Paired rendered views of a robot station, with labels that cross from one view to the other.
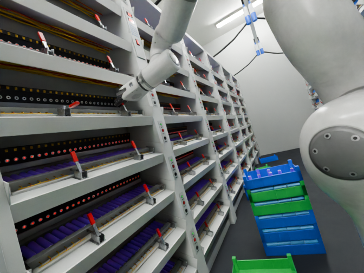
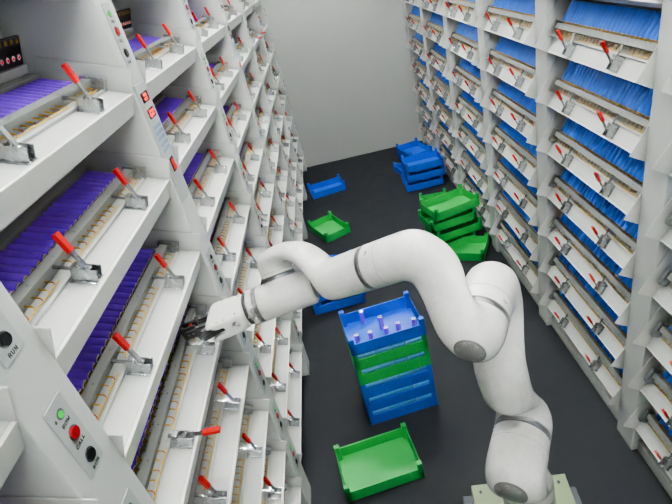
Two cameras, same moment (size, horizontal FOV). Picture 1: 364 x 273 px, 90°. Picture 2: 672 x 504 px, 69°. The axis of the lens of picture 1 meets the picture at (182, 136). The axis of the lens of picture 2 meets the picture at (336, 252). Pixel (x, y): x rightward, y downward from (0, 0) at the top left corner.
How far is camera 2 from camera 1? 0.98 m
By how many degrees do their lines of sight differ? 39
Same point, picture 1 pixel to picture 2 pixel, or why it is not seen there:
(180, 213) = (276, 434)
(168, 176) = (257, 393)
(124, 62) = not seen: hidden behind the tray
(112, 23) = not seen: hidden behind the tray
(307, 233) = (421, 390)
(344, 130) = (515, 487)
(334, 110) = (512, 472)
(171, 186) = (263, 405)
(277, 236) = (386, 401)
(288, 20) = (495, 399)
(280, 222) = (393, 385)
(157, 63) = (293, 302)
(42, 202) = not seen: outside the picture
